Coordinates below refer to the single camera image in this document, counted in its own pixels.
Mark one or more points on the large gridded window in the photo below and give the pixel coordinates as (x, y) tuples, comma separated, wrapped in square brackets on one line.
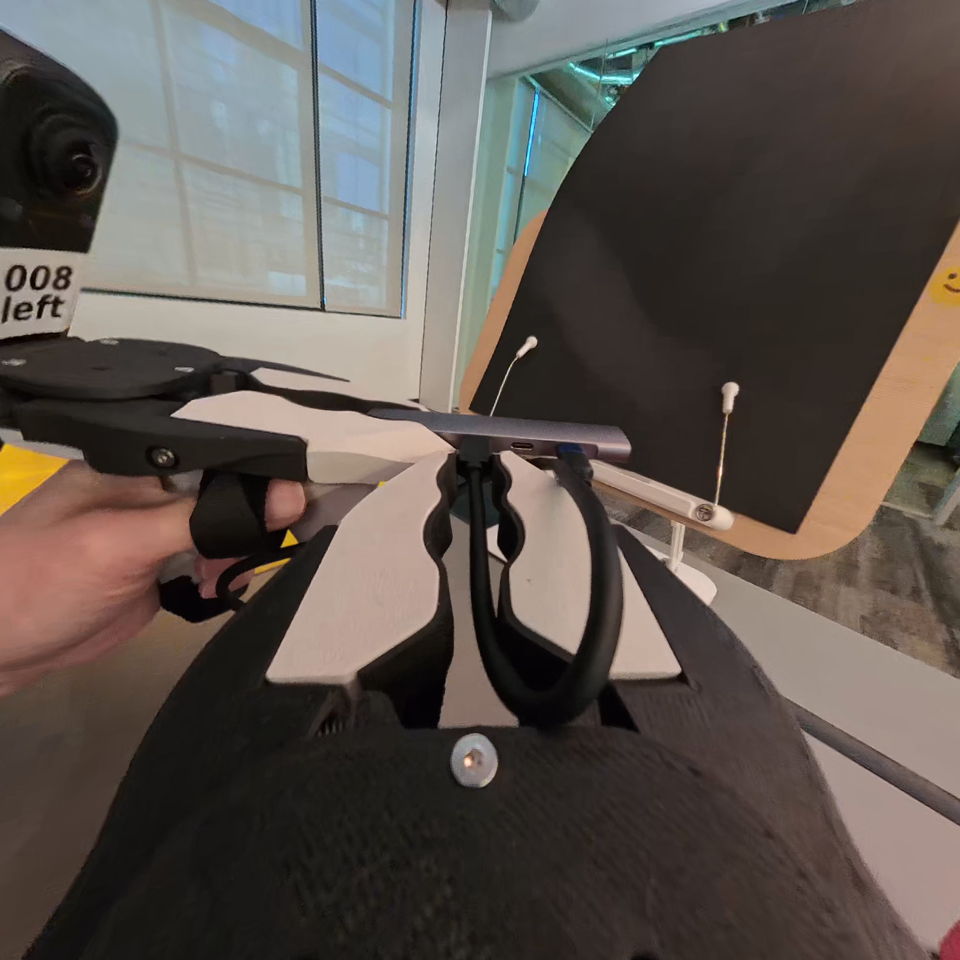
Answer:
[(225, 150)]

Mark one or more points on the person's left hand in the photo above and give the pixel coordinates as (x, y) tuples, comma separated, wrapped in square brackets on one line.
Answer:
[(75, 570)]

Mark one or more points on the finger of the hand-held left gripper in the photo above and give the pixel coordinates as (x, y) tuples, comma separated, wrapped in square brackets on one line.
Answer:
[(337, 450), (300, 390)]

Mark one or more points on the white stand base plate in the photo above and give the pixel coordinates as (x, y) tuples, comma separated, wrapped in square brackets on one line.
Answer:
[(694, 577)]

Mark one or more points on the yellow plastic bin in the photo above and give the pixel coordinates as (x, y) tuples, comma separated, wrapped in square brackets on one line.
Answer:
[(30, 472)]

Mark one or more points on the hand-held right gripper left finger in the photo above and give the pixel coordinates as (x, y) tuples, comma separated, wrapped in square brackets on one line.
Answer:
[(360, 600)]

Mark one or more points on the white stand bracket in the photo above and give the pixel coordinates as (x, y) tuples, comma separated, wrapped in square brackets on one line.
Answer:
[(675, 501)]

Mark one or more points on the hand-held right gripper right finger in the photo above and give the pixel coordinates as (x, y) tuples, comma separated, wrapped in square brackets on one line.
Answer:
[(547, 570)]

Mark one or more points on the grey usb hub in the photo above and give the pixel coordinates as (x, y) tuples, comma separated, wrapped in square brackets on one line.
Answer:
[(525, 431)]

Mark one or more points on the black panel wooden board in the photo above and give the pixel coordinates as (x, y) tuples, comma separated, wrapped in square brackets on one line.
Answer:
[(750, 262)]

